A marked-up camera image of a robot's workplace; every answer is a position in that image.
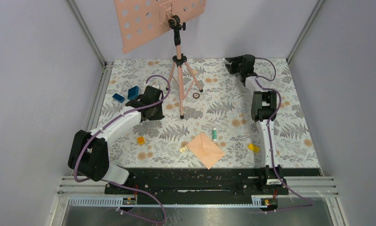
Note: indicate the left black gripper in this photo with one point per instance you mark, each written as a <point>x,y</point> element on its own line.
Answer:
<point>159,116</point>

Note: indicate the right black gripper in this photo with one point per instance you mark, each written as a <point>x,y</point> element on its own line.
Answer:
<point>235,60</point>

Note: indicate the green white glue stick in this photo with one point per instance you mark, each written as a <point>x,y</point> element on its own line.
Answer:
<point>214,135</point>

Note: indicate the tan paper envelope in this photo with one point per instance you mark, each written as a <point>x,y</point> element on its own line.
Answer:
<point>205,150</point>

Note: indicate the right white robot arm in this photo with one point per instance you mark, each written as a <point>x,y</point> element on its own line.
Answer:
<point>265,104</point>

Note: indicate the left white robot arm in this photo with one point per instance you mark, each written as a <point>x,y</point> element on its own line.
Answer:
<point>89,154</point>

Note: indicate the large blue toy brick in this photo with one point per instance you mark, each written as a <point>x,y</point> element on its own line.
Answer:
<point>133,92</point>

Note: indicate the orange square toy brick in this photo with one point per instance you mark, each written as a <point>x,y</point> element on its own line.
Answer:
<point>141,140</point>

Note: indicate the small blue toy brick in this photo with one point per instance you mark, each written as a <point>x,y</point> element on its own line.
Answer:
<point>117,97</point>

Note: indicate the floral patterned table mat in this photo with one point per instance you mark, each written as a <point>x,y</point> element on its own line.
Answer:
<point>225,105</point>

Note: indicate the yellow toy brick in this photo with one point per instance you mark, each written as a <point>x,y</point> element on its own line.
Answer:
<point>254,148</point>

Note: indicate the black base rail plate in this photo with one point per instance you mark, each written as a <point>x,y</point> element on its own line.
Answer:
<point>204,186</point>

